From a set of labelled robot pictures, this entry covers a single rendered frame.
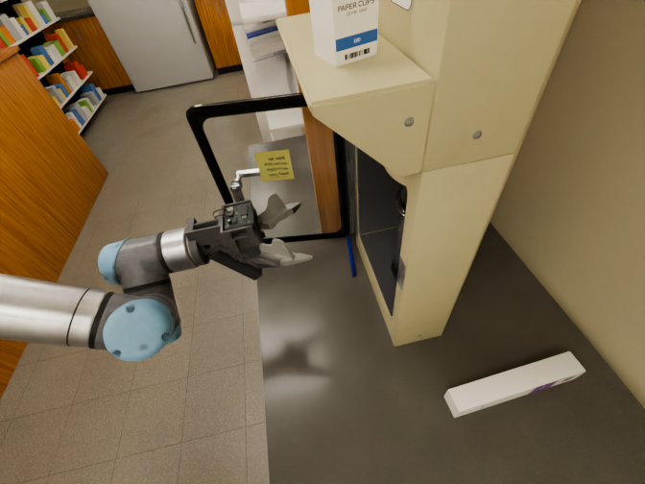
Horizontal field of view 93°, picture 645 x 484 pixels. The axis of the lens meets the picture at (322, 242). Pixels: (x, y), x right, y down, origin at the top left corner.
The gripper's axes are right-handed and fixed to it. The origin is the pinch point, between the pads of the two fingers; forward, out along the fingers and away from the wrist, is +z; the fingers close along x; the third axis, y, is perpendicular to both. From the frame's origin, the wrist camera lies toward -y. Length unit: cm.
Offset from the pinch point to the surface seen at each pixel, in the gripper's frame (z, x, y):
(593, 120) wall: 57, 4, 8
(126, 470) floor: -102, -4, -122
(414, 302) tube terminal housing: 16.1, -14.5, -9.1
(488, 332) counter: 34.9, -16.3, -27.5
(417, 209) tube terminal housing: 13.8, -14.4, 14.0
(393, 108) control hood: 9.7, -14.5, 27.7
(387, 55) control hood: 11.8, -6.6, 29.5
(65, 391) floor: -145, 40, -122
